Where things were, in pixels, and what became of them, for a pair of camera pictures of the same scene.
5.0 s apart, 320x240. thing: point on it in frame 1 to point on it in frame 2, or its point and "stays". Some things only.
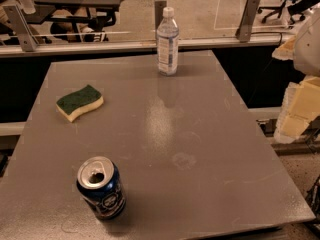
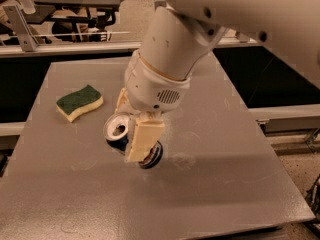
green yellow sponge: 78,103 stays
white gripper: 308,49 to 150,89
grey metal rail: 141,47 stays
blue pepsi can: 100,184 to 118,131
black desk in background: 78,7 stays
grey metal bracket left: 17,21 stays
